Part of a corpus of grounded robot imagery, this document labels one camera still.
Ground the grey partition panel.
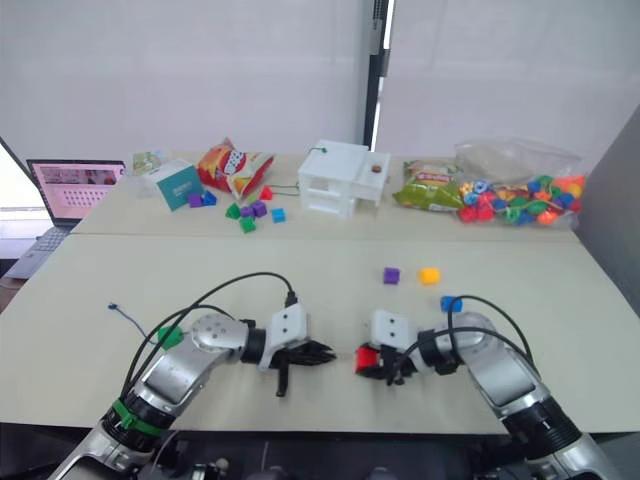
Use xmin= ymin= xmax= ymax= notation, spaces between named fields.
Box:
xmin=574 ymin=115 xmax=640 ymax=324

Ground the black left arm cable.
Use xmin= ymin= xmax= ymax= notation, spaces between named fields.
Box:
xmin=123 ymin=271 xmax=300 ymax=401
xmin=130 ymin=303 xmax=232 ymax=391

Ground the green block on lace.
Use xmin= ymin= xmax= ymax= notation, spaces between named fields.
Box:
xmin=156 ymin=325 xmax=185 ymax=350

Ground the red cube block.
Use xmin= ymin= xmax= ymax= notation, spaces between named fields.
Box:
xmin=354 ymin=345 xmax=380 ymax=376

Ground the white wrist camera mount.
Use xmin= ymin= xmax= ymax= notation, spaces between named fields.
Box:
xmin=257 ymin=307 xmax=312 ymax=374
xmin=368 ymin=309 xmax=427 ymax=352

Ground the open laptop pink screen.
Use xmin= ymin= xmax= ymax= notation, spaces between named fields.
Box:
xmin=1 ymin=158 xmax=127 ymax=281

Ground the printed paper card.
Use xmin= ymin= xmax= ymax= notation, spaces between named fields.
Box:
xmin=131 ymin=148 xmax=170 ymax=175

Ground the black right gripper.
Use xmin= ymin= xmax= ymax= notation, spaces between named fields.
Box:
xmin=356 ymin=341 xmax=422 ymax=388

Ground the white model house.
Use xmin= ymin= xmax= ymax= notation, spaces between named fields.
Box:
xmin=297 ymin=139 xmax=393 ymax=222

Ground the black vertical window post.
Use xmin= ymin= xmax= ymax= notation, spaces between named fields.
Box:
xmin=363 ymin=0 xmax=397 ymax=154

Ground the clear bag of coloured beads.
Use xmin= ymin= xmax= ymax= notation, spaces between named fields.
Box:
xmin=453 ymin=138 xmax=588 ymax=229

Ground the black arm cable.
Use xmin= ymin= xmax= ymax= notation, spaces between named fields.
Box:
xmin=446 ymin=294 xmax=544 ymax=381
xmin=397 ymin=327 xmax=541 ymax=387
xmin=130 ymin=303 xmax=232 ymax=391
xmin=123 ymin=271 xmax=300 ymax=401

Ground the thin blue lace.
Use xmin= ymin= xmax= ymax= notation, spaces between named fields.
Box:
xmin=106 ymin=300 xmax=162 ymax=340

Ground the red snack bag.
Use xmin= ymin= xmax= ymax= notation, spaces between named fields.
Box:
xmin=195 ymin=137 xmax=277 ymax=202

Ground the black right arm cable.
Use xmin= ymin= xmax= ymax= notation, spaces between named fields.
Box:
xmin=397 ymin=327 xmax=541 ymax=387
xmin=446 ymin=294 xmax=544 ymax=381

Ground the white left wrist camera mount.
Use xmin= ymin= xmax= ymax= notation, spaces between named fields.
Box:
xmin=257 ymin=307 xmax=312 ymax=374

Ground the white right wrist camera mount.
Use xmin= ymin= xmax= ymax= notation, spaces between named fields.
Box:
xmin=368 ymin=309 xmax=427 ymax=352

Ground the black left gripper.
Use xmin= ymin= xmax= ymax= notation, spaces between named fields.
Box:
xmin=273 ymin=340 xmax=338 ymax=399

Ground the green snack bag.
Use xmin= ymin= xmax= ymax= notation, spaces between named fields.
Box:
xmin=391 ymin=159 xmax=467 ymax=214

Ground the teal and white box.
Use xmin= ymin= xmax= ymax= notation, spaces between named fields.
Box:
xmin=141 ymin=159 xmax=206 ymax=214

